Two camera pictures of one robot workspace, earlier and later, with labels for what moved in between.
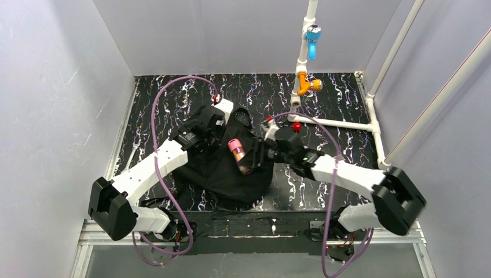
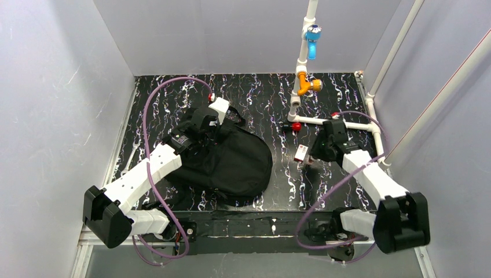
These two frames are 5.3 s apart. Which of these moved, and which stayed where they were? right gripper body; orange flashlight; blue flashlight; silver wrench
Moved: right gripper body
Stayed: blue flashlight; orange flashlight; silver wrench
